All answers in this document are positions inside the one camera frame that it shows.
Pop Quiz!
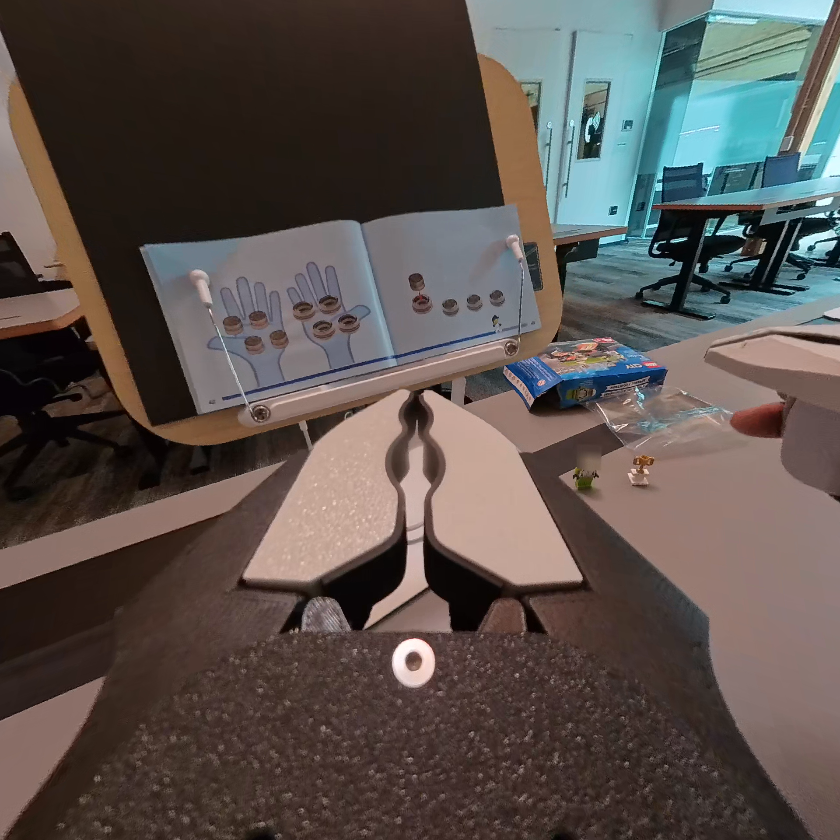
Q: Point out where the blue lego box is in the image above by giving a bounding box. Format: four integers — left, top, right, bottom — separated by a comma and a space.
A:
503, 338, 668, 410

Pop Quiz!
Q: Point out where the lego instruction booklet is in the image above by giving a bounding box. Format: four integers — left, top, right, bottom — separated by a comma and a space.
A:
141, 206, 542, 410

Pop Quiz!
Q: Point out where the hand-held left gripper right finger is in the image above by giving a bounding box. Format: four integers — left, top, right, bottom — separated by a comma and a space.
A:
420, 390, 585, 594

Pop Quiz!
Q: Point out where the black panel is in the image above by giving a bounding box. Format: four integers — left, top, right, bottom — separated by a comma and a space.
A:
0, 0, 506, 424

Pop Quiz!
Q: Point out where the long meeting table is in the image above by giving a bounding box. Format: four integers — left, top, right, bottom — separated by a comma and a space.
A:
653, 178, 840, 319

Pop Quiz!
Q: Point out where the black office chair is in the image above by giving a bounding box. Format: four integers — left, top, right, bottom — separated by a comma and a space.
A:
722, 158, 778, 277
0, 234, 139, 497
650, 164, 729, 300

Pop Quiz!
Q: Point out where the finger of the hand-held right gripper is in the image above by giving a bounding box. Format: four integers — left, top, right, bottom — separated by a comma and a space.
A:
705, 329, 840, 410

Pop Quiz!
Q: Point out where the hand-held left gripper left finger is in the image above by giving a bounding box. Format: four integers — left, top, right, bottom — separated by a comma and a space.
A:
243, 390, 418, 594

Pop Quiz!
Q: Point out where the book stand with black board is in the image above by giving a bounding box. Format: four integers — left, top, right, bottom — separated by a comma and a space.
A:
11, 53, 565, 447

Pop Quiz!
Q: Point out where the person's right hand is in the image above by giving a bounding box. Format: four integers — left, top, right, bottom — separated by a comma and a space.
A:
730, 403, 788, 439

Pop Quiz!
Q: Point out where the clear plastic bag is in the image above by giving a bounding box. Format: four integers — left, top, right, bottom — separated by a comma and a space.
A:
598, 385, 733, 447

